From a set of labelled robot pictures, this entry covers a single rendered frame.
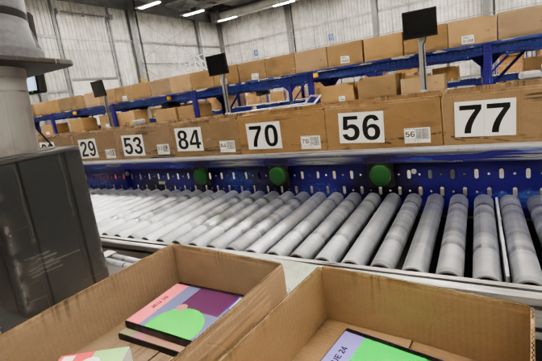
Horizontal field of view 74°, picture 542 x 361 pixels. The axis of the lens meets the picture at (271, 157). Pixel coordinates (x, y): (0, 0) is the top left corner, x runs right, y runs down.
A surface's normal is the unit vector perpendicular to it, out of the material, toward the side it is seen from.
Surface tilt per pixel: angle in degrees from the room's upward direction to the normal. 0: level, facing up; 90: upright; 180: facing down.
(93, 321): 89
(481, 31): 88
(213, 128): 90
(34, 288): 90
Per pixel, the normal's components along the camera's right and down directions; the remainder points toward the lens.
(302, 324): 0.80, -0.02
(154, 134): -0.47, 0.23
